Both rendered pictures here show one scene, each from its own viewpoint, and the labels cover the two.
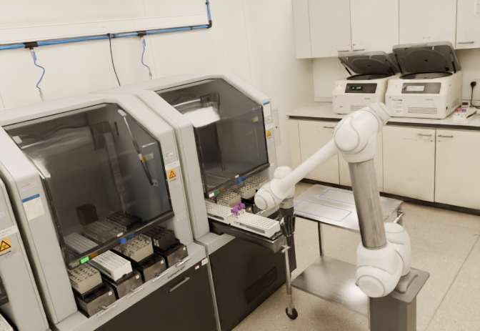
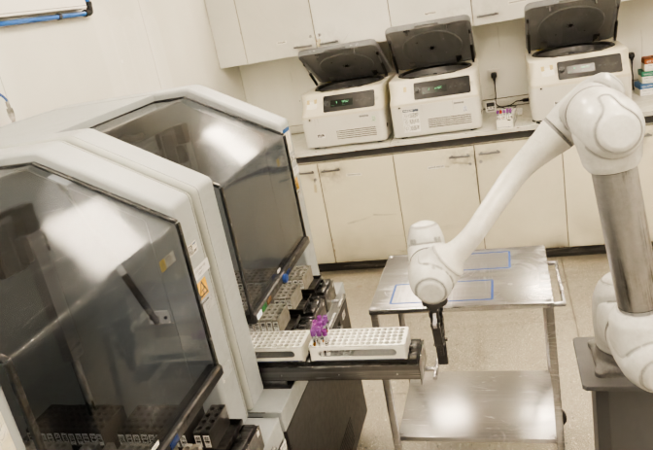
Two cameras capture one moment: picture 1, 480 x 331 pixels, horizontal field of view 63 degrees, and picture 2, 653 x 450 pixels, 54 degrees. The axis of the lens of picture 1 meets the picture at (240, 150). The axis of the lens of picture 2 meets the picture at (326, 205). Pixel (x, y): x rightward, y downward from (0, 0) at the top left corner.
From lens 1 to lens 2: 0.93 m
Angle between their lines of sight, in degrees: 26
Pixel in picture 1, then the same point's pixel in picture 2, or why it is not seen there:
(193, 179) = (230, 290)
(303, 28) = (225, 17)
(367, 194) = (639, 224)
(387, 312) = (636, 416)
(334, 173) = (325, 246)
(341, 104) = (320, 131)
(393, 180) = not seen: hidden behind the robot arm
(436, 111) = (469, 118)
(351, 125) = (624, 106)
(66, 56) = not seen: outside the picture
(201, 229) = (254, 387)
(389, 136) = (406, 168)
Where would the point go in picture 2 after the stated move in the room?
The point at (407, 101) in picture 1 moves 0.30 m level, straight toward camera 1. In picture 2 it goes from (426, 111) to (439, 119)
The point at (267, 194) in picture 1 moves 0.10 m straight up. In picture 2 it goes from (441, 271) to (436, 234)
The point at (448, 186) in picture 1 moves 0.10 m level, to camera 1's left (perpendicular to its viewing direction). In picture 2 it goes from (502, 225) to (491, 229)
